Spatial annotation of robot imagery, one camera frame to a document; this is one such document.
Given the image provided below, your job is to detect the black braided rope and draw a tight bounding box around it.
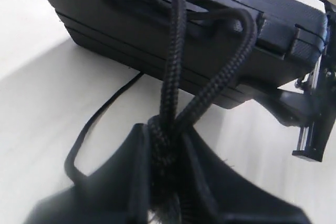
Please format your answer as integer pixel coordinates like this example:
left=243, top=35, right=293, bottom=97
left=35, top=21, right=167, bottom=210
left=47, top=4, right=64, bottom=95
left=64, top=0, right=259, bottom=224

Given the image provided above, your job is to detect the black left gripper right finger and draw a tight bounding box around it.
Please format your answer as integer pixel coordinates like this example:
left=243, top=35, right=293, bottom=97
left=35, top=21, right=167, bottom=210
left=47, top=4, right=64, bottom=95
left=181, top=129, right=310, bottom=223

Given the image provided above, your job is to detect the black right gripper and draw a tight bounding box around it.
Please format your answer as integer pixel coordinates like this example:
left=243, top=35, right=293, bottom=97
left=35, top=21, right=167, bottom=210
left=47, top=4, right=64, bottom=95
left=246, top=12, right=335, bottom=162

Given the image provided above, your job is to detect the black plastic carrying case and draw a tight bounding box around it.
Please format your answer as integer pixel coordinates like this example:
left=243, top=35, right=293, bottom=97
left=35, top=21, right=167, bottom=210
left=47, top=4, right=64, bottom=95
left=48, top=0, right=328, bottom=109

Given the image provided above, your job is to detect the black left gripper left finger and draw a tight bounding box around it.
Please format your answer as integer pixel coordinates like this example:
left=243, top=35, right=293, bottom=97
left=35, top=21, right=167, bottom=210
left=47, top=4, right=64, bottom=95
left=25, top=124, right=151, bottom=223

